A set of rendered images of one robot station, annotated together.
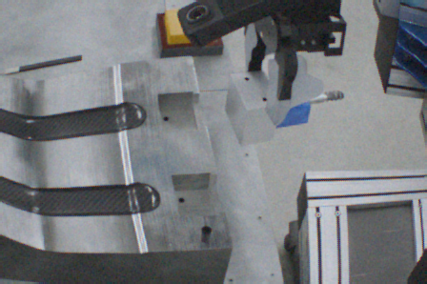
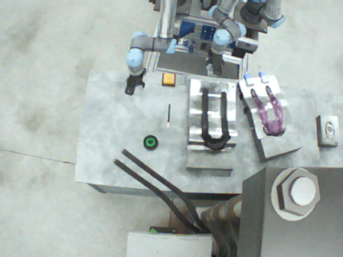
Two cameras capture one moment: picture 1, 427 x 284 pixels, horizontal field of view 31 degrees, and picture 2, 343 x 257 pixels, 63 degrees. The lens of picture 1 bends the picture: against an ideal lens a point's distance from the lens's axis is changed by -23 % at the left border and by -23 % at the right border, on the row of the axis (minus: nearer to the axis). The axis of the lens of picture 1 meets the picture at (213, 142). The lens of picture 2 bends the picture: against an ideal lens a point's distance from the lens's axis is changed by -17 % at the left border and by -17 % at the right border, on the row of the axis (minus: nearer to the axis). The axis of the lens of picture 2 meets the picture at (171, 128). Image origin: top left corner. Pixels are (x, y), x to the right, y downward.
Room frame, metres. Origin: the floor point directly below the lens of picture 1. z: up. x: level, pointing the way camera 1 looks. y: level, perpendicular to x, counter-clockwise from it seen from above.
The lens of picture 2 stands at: (0.66, 0.88, 2.62)
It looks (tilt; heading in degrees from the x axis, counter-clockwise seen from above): 73 degrees down; 282
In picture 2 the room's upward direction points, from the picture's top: 8 degrees clockwise
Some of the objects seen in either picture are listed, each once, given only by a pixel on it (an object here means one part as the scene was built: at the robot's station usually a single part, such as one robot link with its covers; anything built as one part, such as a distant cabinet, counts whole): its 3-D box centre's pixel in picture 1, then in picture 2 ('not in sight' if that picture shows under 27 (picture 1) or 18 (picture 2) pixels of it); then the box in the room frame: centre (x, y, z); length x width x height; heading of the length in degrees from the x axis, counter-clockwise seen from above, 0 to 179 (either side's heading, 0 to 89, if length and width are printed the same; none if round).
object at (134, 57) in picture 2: not in sight; (135, 59); (1.03, 0.21, 1.25); 0.09 x 0.08 x 0.11; 103
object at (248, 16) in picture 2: not in sight; (253, 11); (0.55, -0.48, 1.09); 0.15 x 0.15 x 0.10
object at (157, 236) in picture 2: not in sight; (164, 245); (0.59, 0.97, 0.74); 0.31 x 0.22 x 1.47; 16
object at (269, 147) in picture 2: not in sight; (269, 115); (0.26, 0.06, 0.86); 0.50 x 0.26 x 0.11; 123
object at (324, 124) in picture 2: not in sight; (328, 131); (-0.19, 0.00, 0.84); 0.20 x 0.15 x 0.07; 106
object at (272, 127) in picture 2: not in sight; (270, 112); (0.27, 0.06, 0.90); 0.26 x 0.18 x 0.08; 123
